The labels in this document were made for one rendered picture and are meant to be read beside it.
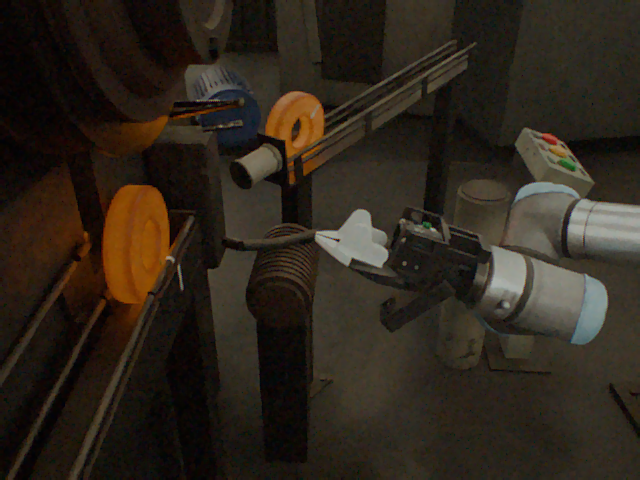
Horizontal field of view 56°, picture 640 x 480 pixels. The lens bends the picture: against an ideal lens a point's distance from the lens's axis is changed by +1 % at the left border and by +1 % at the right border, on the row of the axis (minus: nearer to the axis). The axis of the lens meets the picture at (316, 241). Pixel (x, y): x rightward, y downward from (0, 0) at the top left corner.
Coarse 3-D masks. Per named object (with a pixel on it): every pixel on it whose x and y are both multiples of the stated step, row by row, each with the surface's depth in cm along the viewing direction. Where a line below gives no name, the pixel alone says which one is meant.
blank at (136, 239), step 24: (120, 192) 73; (144, 192) 74; (120, 216) 71; (144, 216) 74; (120, 240) 70; (144, 240) 81; (168, 240) 84; (120, 264) 70; (144, 264) 79; (120, 288) 72; (144, 288) 76
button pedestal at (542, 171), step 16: (528, 128) 147; (528, 144) 142; (544, 144) 141; (560, 144) 146; (528, 160) 139; (544, 160) 131; (576, 160) 139; (544, 176) 129; (560, 176) 128; (576, 176) 128; (496, 336) 173; (512, 336) 161; (528, 336) 160; (496, 352) 167; (512, 352) 164; (528, 352) 163; (496, 368) 161; (512, 368) 161; (528, 368) 162; (544, 368) 162
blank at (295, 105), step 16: (288, 96) 117; (304, 96) 118; (272, 112) 116; (288, 112) 116; (304, 112) 119; (320, 112) 124; (272, 128) 116; (288, 128) 117; (304, 128) 124; (320, 128) 125; (288, 144) 119; (304, 144) 123
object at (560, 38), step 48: (480, 0) 270; (528, 0) 237; (576, 0) 241; (624, 0) 244; (480, 48) 274; (528, 48) 247; (576, 48) 251; (624, 48) 256; (480, 96) 279; (528, 96) 258; (576, 96) 263; (624, 96) 268
